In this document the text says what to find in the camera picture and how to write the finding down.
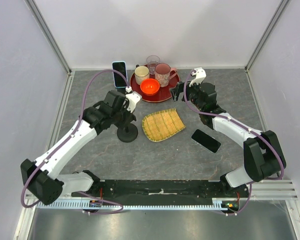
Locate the clear glass tumbler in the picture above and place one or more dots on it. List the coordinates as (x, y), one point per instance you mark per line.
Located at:
(152, 61)

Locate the left aluminium frame post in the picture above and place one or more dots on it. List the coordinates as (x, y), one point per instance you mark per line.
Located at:
(48, 34)

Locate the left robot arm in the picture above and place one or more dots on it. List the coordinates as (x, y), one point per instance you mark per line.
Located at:
(43, 178)

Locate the aluminium frame post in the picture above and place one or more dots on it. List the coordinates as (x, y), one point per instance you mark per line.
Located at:
(267, 33)
(48, 34)

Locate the pink patterned mug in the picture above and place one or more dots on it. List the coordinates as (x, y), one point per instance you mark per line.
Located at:
(164, 73)

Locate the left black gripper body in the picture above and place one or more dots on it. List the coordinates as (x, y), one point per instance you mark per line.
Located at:
(121, 117)

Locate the blue-cased smartphone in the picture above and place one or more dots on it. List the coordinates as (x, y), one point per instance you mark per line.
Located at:
(120, 74)

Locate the red round tray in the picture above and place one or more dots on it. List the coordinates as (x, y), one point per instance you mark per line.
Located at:
(162, 95)

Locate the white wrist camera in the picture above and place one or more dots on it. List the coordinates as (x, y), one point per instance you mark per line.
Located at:
(133, 98)
(199, 75)

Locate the black smartphone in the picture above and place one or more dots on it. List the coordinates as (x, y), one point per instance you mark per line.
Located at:
(206, 141)

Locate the black round-base phone holder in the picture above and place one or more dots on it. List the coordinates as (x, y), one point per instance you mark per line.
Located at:
(127, 134)

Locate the cream mug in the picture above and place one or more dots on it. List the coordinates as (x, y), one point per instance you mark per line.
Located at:
(141, 73)

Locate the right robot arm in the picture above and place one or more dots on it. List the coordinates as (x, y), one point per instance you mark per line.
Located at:
(262, 152)

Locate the woven bamboo tray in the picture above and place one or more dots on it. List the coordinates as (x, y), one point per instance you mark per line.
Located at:
(161, 125)

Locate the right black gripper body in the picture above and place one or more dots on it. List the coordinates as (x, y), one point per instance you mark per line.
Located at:
(191, 93)

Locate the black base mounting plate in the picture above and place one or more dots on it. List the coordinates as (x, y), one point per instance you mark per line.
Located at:
(119, 188)

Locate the orange bowl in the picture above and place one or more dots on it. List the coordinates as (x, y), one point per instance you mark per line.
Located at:
(150, 86)

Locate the slotted cable duct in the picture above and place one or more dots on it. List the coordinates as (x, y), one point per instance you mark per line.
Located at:
(87, 204)

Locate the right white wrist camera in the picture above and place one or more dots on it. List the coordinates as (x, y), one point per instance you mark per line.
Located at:
(199, 75)

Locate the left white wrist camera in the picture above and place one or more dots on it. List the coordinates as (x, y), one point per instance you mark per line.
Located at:
(133, 98)

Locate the right aluminium frame post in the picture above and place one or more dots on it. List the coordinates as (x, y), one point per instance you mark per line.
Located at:
(267, 33)

